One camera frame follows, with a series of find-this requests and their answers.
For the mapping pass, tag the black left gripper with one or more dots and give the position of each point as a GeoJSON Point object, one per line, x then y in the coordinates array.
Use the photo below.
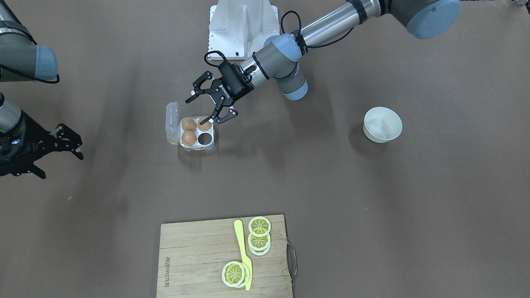
{"type": "Point", "coordinates": [234, 84]}

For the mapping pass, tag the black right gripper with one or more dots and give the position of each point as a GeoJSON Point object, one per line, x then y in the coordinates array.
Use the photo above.
{"type": "Point", "coordinates": [17, 145]}

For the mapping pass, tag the brown egg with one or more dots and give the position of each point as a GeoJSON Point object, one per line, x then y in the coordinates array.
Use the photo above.
{"type": "Point", "coordinates": [204, 124]}
{"type": "Point", "coordinates": [188, 138]}

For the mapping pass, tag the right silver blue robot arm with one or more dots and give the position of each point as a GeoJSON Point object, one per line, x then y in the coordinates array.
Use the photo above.
{"type": "Point", "coordinates": [21, 59]}

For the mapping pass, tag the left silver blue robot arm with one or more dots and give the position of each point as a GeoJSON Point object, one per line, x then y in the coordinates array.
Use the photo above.
{"type": "Point", "coordinates": [280, 55]}

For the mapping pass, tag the brown egg far cell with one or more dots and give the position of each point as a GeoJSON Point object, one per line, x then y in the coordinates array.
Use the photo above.
{"type": "Point", "coordinates": [188, 124]}

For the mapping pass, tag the clear plastic egg box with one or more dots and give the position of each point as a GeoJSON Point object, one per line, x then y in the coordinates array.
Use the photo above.
{"type": "Point", "coordinates": [173, 130]}

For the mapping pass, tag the yellow plastic knife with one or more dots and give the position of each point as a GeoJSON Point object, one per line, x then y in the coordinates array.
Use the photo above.
{"type": "Point", "coordinates": [239, 230]}

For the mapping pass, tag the lemon slice rear stacked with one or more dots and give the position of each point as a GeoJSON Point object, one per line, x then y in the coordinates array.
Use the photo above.
{"type": "Point", "coordinates": [259, 245]}

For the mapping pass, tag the bamboo cutting board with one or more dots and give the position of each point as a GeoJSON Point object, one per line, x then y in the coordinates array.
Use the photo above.
{"type": "Point", "coordinates": [192, 256]}

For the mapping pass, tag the white bowl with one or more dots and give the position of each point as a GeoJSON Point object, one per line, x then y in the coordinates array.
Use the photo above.
{"type": "Point", "coordinates": [382, 125]}

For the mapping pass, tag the lemon slice single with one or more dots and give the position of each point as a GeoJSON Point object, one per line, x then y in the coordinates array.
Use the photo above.
{"type": "Point", "coordinates": [236, 275]}

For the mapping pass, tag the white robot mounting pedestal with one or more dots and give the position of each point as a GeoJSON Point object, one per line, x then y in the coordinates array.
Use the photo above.
{"type": "Point", "coordinates": [239, 28]}

